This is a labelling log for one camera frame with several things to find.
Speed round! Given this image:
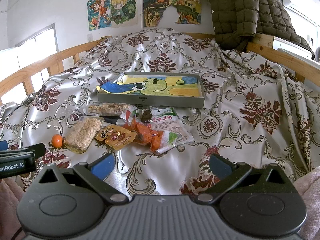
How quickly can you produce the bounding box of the small orange fruit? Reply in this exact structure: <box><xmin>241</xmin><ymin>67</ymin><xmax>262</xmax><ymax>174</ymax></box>
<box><xmin>51</xmin><ymin>134</ymin><xmax>63</xmax><ymax>148</ymax></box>

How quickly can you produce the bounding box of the rice cracker snack pack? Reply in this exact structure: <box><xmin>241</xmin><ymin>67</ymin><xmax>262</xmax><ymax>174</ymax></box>
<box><xmin>63</xmin><ymin>116</ymin><xmax>104</xmax><ymax>154</ymax></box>

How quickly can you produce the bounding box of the golden brown snack packet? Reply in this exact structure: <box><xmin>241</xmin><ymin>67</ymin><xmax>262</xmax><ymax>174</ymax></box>
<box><xmin>95</xmin><ymin>125</ymin><xmax>137</xmax><ymax>151</ymax></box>

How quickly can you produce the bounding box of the orange spicy snack bag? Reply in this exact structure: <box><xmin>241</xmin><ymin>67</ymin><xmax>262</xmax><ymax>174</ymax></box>
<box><xmin>120</xmin><ymin>111</ymin><xmax>163</xmax><ymax>154</ymax></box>

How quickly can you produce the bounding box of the small dark brown snack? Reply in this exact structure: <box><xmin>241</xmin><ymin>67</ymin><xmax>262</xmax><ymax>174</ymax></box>
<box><xmin>140</xmin><ymin>109</ymin><xmax>152</xmax><ymax>123</ymax></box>

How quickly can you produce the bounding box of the white dried tofu packet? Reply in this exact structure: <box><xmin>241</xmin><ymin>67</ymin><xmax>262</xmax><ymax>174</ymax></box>
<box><xmin>150</xmin><ymin>107</ymin><xmax>194</xmax><ymax>154</ymax></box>

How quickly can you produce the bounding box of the floral satin bedspread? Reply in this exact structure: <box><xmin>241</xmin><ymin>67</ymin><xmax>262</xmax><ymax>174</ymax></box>
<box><xmin>1</xmin><ymin>29</ymin><xmax>319</xmax><ymax>195</ymax></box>

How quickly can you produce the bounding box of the mixed nut bar pack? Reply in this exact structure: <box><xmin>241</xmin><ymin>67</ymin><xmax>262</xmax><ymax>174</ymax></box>
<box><xmin>84</xmin><ymin>102</ymin><xmax>135</xmax><ymax>116</ymax></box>

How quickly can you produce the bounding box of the pink fuzzy blanket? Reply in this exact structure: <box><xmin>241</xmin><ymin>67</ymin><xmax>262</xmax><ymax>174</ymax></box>
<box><xmin>293</xmin><ymin>167</ymin><xmax>320</xmax><ymax>240</ymax></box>

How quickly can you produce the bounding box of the window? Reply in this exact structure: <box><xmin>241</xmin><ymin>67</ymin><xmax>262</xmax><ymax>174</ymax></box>
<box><xmin>1</xmin><ymin>23</ymin><xmax>58</xmax><ymax>104</ymax></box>

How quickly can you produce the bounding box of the grey tray with painting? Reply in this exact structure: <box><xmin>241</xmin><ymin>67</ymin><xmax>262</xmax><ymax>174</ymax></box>
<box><xmin>97</xmin><ymin>72</ymin><xmax>204</xmax><ymax>108</ymax></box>

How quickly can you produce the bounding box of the anime girl poster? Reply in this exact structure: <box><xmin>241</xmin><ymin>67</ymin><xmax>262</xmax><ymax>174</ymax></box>
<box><xmin>87</xmin><ymin>0</ymin><xmax>111</xmax><ymax>31</ymax></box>

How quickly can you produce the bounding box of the olive quilted jacket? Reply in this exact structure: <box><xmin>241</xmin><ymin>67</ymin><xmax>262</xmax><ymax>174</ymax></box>
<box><xmin>209</xmin><ymin>0</ymin><xmax>315</xmax><ymax>59</ymax></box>

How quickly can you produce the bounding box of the blond boy poster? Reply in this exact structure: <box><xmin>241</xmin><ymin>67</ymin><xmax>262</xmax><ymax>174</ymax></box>
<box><xmin>111</xmin><ymin>0</ymin><xmax>138</xmax><ymax>28</ymax></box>

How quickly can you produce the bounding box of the sunflower painting poster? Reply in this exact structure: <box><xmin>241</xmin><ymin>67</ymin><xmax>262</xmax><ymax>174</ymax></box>
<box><xmin>143</xmin><ymin>0</ymin><xmax>172</xmax><ymax>27</ymax></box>

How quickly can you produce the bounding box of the landscape painting poster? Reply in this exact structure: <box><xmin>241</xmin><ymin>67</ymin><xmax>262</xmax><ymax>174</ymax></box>
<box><xmin>172</xmin><ymin>0</ymin><xmax>201</xmax><ymax>25</ymax></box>

